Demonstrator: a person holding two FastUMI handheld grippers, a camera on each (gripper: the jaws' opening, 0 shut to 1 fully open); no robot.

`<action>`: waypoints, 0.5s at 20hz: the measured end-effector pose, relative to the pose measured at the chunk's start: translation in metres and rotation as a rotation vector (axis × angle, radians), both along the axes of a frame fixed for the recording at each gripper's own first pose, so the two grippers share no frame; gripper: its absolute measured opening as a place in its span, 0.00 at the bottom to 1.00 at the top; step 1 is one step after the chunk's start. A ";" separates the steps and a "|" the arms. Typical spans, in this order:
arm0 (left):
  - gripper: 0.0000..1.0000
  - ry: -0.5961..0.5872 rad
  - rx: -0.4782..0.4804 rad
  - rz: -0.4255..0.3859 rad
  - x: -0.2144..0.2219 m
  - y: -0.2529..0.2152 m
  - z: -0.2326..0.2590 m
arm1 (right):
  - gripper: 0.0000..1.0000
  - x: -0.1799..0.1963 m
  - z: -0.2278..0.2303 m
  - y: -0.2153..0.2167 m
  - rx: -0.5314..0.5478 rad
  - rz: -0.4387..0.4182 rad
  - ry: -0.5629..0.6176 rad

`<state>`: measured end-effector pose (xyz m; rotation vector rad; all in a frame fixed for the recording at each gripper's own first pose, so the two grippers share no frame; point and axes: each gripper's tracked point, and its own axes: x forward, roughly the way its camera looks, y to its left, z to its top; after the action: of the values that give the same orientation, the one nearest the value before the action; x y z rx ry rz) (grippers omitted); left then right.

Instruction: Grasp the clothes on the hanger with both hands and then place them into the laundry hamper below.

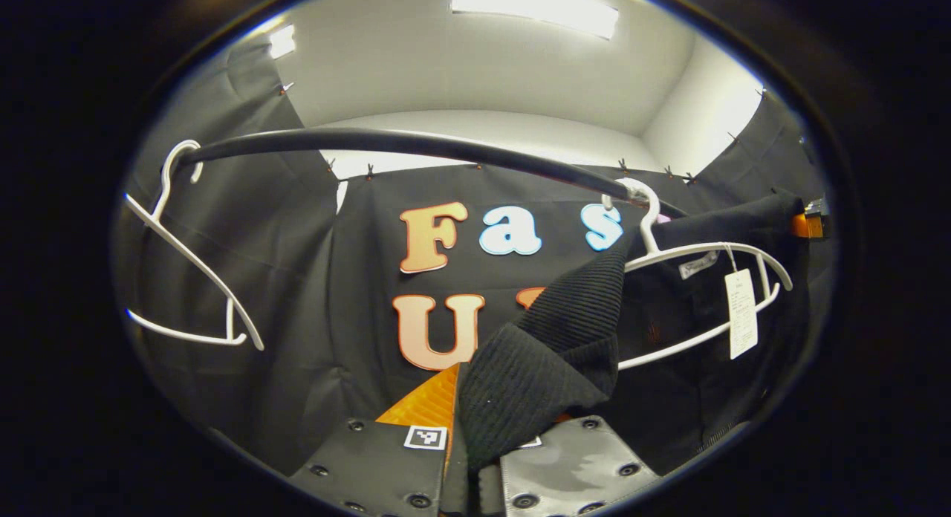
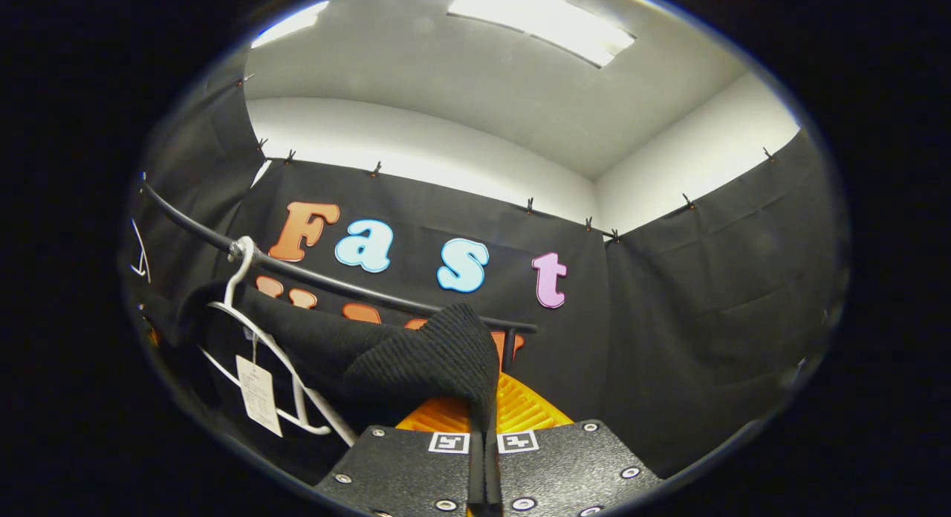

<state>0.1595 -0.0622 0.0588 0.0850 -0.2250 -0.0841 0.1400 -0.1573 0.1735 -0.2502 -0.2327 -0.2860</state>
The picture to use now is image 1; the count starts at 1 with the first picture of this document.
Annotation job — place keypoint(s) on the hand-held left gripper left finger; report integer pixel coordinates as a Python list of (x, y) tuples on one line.
[(379, 465)]

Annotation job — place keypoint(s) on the large ceiling light panel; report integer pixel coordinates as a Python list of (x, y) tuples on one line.
[(535, 8)]

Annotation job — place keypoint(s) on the black metal clothes rack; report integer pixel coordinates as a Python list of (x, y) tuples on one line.
[(371, 140)]

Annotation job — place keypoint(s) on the black knitted garment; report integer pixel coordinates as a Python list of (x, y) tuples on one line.
[(535, 368)]

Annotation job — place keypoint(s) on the small ceiling light panel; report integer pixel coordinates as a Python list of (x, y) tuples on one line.
[(282, 41)]

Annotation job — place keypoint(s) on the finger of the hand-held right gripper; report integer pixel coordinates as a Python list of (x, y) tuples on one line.
[(799, 226)]

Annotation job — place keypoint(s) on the black backdrop cloth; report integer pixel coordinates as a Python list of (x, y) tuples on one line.
[(297, 316)]

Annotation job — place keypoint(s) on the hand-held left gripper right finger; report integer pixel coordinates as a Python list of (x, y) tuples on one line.
[(572, 465)]

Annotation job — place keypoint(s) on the white empty hanger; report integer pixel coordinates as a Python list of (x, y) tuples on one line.
[(192, 257)]

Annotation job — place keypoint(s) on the white hanger with garment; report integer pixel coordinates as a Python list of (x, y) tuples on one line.
[(648, 235)]

